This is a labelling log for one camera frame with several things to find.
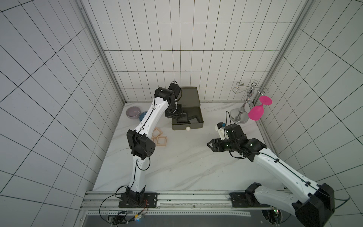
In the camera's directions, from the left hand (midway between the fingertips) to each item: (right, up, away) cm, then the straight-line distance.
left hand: (177, 118), depth 83 cm
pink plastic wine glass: (+52, +4, +7) cm, 52 cm away
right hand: (+17, -14, -6) cm, 23 cm away
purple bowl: (-35, +4, +23) cm, 42 cm away
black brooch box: (+7, -2, +5) cm, 9 cm away
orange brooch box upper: (-16, -11, +17) cm, 26 cm away
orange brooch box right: (-11, -16, +13) cm, 24 cm away
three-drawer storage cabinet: (+8, +13, +11) cm, 19 cm away
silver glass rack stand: (+49, +1, +26) cm, 55 cm away
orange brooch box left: (-18, -14, +12) cm, 26 cm away
